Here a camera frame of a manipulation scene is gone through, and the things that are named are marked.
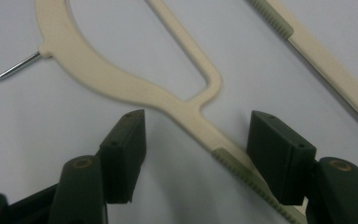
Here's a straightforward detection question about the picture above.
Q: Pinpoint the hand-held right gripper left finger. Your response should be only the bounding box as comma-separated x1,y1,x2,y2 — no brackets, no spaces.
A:
98,108,147,204

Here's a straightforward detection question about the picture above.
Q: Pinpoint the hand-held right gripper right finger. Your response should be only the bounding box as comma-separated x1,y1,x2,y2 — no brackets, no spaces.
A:
246,110,317,206

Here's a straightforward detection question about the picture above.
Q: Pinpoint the beige plastic clothes hanger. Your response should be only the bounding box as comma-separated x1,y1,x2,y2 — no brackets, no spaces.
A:
245,0,358,133
0,0,309,224

